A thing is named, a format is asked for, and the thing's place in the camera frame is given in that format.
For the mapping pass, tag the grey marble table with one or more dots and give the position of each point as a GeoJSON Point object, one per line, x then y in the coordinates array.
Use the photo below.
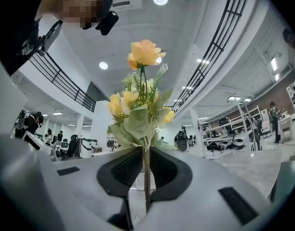
{"type": "Point", "coordinates": [246, 167]}

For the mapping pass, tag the white rectangular tray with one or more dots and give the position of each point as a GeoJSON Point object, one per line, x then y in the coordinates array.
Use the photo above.
{"type": "Point", "coordinates": [140, 183]}

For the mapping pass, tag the black oval backpack pod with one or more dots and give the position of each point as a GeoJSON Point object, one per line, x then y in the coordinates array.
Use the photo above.
{"type": "Point", "coordinates": [182, 142]}

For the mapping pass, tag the group of black white round devices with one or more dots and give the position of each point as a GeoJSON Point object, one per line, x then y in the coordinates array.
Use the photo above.
{"type": "Point", "coordinates": [237, 142]}

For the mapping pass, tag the person's black shirt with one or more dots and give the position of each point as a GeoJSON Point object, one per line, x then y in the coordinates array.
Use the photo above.
{"type": "Point", "coordinates": [7, 32]}

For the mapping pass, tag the black head-worn camera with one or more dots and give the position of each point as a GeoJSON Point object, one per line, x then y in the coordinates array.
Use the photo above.
{"type": "Point", "coordinates": [109, 23]}

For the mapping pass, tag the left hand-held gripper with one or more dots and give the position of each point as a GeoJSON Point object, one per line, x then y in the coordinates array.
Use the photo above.
{"type": "Point", "coordinates": [45, 144]}

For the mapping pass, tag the black balcony railing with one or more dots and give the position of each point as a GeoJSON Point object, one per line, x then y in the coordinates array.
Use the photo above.
{"type": "Point", "coordinates": [211, 42]}
{"type": "Point", "coordinates": [65, 80]}

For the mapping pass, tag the white robot machine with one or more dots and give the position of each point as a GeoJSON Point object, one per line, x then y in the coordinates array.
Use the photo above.
{"type": "Point", "coordinates": [86, 148]}

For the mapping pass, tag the white shelving rack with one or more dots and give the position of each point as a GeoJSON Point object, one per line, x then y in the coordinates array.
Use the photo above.
{"type": "Point", "coordinates": [246, 126]}

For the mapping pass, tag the yellow flowers bunch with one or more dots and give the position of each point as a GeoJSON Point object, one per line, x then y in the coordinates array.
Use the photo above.
{"type": "Point", "coordinates": [142, 121]}

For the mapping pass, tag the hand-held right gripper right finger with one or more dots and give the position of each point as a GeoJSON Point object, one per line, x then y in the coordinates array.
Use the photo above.
{"type": "Point", "coordinates": [169, 170]}

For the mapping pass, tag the black chest-mounted device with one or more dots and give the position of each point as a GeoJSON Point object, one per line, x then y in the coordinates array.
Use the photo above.
{"type": "Point", "coordinates": [51, 35]}

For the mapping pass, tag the person's head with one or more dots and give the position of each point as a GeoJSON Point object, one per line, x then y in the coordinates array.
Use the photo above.
{"type": "Point", "coordinates": [77, 3]}

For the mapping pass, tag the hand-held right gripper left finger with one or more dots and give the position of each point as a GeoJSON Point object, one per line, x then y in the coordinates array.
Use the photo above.
{"type": "Point", "coordinates": [123, 170]}

